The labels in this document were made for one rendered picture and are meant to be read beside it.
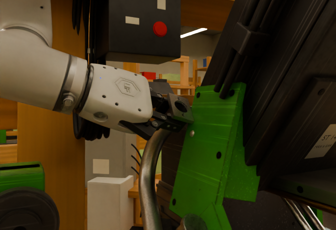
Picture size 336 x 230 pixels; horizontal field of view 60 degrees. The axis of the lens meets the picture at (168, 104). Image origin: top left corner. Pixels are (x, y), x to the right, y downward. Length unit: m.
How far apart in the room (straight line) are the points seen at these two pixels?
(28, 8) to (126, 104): 0.19
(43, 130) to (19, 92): 0.29
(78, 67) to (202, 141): 0.21
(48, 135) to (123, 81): 0.29
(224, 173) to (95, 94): 0.20
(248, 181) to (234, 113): 0.10
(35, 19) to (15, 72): 0.11
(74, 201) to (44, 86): 0.38
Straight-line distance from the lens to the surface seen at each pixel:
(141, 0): 0.67
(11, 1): 0.48
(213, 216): 0.40
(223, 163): 0.40
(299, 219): 0.50
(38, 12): 0.48
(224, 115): 0.42
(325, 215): 1.08
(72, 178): 0.71
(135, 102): 0.43
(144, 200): 0.51
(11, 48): 0.41
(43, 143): 0.69
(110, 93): 0.42
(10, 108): 0.78
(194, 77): 5.96
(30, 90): 0.41
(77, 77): 0.41
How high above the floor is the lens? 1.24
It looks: 1 degrees up
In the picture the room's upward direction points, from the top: straight up
